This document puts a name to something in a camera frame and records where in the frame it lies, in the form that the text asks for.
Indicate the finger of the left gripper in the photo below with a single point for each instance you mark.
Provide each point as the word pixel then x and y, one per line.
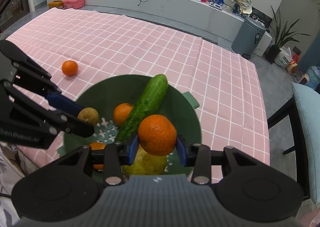
pixel 63 103
pixel 70 124

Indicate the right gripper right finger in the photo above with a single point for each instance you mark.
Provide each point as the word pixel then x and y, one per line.
pixel 197 156

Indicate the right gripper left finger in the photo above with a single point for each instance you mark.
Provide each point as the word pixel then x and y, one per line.
pixel 116 155

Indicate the small orange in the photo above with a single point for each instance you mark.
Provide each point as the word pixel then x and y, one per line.
pixel 98 155
pixel 69 68

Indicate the yellow green pear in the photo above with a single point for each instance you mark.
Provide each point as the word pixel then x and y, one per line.
pixel 145 164

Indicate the large orange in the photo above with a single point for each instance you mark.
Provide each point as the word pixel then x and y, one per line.
pixel 157 135

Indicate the green cucumber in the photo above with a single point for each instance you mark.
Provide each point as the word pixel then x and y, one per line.
pixel 147 104

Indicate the green colander bowl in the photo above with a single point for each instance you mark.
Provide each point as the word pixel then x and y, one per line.
pixel 179 108

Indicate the pink checked tablecloth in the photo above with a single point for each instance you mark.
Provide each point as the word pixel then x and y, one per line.
pixel 232 110

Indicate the yellow box on floor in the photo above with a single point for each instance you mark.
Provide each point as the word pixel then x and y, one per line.
pixel 55 4

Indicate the pink storage basket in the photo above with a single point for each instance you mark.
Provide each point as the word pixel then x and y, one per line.
pixel 73 4

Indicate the potted long leaf plant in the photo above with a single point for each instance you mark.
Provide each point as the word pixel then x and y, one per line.
pixel 282 35

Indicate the white plastic bag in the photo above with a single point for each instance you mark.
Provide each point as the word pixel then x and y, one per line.
pixel 284 57

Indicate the grey trash bin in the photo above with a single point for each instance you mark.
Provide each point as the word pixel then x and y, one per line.
pixel 248 37

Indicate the water bottle jug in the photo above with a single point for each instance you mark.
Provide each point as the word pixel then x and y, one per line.
pixel 314 77

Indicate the white tv cabinet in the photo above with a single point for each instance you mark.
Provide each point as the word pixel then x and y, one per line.
pixel 189 16

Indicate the black chair frame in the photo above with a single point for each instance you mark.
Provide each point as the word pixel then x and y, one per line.
pixel 289 145

